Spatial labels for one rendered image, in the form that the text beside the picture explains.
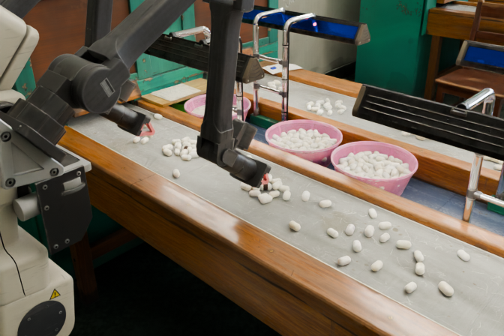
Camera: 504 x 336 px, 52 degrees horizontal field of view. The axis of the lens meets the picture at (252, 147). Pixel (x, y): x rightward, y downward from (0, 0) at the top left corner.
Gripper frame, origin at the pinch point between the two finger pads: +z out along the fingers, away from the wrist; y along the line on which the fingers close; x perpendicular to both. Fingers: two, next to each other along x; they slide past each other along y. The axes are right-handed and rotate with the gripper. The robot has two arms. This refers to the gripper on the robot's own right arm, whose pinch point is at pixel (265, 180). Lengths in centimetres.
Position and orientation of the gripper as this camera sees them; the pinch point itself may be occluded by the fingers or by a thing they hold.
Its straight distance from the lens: 142.3
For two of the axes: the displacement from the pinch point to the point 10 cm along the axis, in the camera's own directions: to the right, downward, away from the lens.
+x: -4.4, 8.9, -1.0
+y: -7.2, -2.8, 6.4
